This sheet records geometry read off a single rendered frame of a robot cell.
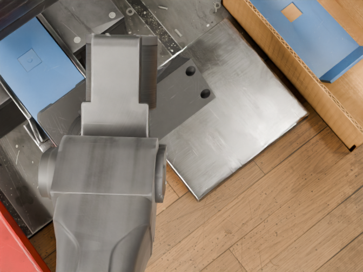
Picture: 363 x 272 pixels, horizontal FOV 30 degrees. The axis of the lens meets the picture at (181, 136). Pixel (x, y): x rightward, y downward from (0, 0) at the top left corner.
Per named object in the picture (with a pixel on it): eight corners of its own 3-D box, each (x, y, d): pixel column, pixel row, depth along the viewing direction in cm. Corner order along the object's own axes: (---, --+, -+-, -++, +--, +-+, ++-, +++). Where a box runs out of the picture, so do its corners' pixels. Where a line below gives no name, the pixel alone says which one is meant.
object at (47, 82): (60, 153, 73) (55, 146, 70) (-21, 48, 76) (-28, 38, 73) (112, 114, 74) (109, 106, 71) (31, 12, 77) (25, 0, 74)
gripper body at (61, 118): (89, 73, 64) (107, 79, 57) (149, 156, 67) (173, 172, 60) (33, 114, 63) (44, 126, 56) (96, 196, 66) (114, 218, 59)
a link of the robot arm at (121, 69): (69, 33, 57) (35, 35, 45) (172, 35, 56) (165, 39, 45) (69, 168, 59) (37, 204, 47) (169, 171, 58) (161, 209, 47)
